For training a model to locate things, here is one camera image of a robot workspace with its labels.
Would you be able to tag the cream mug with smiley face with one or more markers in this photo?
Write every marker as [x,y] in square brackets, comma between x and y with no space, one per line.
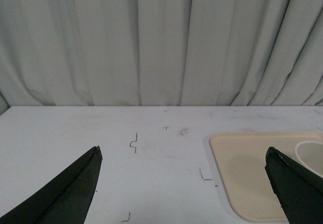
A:
[309,155]

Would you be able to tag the beige rectangular plastic tray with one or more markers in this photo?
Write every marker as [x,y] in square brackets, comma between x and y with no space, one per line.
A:
[240,158]

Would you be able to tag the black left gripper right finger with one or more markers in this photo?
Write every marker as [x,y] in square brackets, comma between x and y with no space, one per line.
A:
[298,190]

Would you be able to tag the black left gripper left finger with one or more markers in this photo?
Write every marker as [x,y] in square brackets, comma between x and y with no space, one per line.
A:
[66,198]

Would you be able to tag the grey pleated curtain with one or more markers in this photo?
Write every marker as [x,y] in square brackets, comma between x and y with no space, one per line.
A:
[161,52]

